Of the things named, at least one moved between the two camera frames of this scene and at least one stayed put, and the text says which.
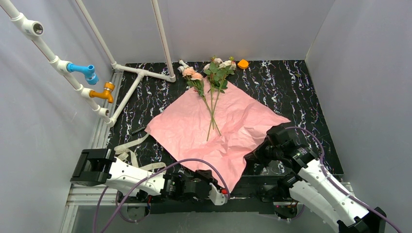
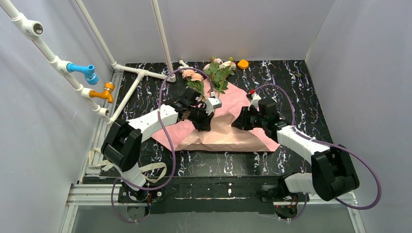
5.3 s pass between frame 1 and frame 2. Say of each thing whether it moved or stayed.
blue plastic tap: stayed
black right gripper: moved
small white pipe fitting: stayed
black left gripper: moved
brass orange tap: stayed
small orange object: stayed
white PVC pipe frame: stayed
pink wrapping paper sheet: moved
